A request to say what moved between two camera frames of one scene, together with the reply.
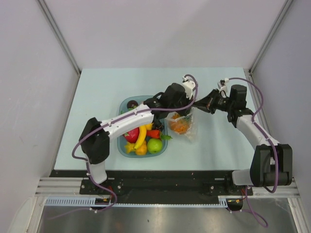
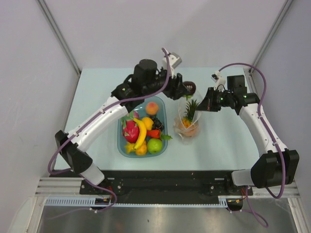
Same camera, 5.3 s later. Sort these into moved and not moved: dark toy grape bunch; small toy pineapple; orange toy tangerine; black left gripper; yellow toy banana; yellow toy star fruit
Moved: small toy pineapple; black left gripper
Not moved: yellow toy star fruit; dark toy grape bunch; yellow toy banana; orange toy tangerine
